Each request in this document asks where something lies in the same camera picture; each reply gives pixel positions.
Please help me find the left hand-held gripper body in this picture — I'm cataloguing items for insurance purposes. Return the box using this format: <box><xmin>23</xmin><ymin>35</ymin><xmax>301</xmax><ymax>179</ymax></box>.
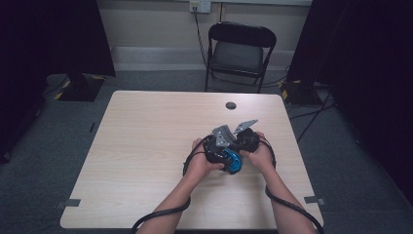
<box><xmin>203</xmin><ymin>124</ymin><xmax>238</xmax><ymax>166</ymax></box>

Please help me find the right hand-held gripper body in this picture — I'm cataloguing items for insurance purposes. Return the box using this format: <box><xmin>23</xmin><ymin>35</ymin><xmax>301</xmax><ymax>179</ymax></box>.
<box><xmin>232</xmin><ymin>118</ymin><xmax>261</xmax><ymax>154</ymax></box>

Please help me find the blue toy car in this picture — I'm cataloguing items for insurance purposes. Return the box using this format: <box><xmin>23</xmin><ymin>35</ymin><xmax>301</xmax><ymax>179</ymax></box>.
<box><xmin>222</xmin><ymin>147</ymin><xmax>244</xmax><ymax>176</ymax></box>

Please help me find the person's left hand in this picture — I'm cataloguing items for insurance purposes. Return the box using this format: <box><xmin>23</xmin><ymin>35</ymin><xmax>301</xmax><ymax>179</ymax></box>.
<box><xmin>184</xmin><ymin>137</ymin><xmax>226</xmax><ymax>185</ymax></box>

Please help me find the person's right hand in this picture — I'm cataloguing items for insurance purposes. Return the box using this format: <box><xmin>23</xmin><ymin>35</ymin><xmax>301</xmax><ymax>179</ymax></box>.
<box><xmin>239</xmin><ymin>131</ymin><xmax>277</xmax><ymax>178</ymax></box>

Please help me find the black stand base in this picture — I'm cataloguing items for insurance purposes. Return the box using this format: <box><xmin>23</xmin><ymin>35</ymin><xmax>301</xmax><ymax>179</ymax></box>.
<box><xmin>57</xmin><ymin>72</ymin><xmax>105</xmax><ymax>102</ymax></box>
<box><xmin>281</xmin><ymin>79</ymin><xmax>323</xmax><ymax>106</ymax></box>

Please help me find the grey tape piece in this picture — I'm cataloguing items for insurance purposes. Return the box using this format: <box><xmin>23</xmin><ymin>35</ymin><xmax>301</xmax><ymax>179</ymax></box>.
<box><xmin>55</xmin><ymin>198</ymin><xmax>82</xmax><ymax>210</ymax></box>
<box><xmin>303</xmin><ymin>195</ymin><xmax>326</xmax><ymax>207</ymax></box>

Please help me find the black folding chair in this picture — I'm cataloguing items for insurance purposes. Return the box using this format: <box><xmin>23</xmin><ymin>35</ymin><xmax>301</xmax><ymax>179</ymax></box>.
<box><xmin>204</xmin><ymin>20</ymin><xmax>278</xmax><ymax>95</ymax></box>

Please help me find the black curtain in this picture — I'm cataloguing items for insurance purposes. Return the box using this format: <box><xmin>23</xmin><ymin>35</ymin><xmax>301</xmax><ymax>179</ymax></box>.
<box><xmin>286</xmin><ymin>0</ymin><xmax>413</xmax><ymax>204</ymax></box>
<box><xmin>0</xmin><ymin>0</ymin><xmax>117</xmax><ymax>164</ymax></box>

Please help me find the black socket cable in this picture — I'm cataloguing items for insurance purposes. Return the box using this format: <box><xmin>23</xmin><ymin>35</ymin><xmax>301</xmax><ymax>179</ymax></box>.
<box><xmin>193</xmin><ymin>7</ymin><xmax>209</xmax><ymax>67</ymax></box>

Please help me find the white wall socket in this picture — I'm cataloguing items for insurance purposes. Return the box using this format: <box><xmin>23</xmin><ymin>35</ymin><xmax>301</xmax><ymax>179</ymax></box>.
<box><xmin>189</xmin><ymin>0</ymin><xmax>212</xmax><ymax>14</ymax></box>

